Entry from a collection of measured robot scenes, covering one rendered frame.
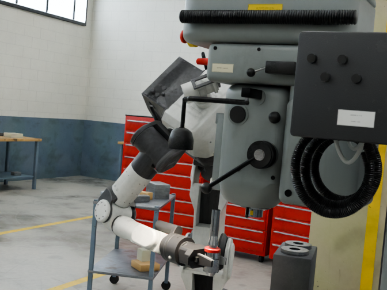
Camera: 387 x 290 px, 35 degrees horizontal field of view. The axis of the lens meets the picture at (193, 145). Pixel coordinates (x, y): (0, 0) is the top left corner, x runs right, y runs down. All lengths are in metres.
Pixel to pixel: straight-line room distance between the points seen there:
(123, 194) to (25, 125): 9.90
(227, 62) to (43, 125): 10.81
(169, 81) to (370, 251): 1.67
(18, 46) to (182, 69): 9.67
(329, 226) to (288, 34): 2.02
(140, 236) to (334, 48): 0.97
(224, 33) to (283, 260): 0.77
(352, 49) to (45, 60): 11.21
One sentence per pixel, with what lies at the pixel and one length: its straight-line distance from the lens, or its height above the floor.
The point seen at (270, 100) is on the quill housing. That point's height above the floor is 1.59.
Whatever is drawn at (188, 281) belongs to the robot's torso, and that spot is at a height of 0.89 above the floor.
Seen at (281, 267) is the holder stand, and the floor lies 1.08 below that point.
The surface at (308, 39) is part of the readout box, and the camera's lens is 1.24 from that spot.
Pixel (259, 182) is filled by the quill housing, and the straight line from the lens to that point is 1.56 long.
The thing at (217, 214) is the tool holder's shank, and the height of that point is 1.26.
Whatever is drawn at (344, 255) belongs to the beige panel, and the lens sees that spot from 3.42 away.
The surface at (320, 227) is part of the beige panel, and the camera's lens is 3.42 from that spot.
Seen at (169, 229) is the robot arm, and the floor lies 1.18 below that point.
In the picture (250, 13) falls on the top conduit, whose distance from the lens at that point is 1.52.
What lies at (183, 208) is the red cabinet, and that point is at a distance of 6.99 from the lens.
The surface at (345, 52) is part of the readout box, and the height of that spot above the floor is 1.68.
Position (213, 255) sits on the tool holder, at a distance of 1.77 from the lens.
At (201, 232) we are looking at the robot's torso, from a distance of 2.37.
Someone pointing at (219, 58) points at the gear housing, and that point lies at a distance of 1.59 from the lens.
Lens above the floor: 1.54
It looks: 3 degrees down
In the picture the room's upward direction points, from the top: 5 degrees clockwise
